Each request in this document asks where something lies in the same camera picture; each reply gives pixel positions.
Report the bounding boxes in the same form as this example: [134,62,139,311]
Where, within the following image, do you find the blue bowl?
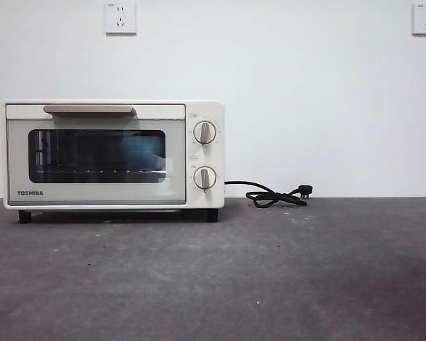
[115,133,164,168]

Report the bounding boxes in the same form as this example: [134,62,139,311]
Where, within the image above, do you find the oven knob under small label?
[192,120,217,146]

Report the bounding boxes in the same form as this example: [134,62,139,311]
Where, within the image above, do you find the oven knob near power cable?
[192,166,217,191]

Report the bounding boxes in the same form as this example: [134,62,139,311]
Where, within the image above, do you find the cream toaster oven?
[2,99,225,224]

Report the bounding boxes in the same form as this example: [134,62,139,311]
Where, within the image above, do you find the metal wire oven rack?
[30,169,166,175]

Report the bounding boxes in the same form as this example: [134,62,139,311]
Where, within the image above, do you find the glass oven door with handle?
[5,103,187,207]

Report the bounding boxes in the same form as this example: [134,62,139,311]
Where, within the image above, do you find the black power cable with plug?
[224,180,314,209]

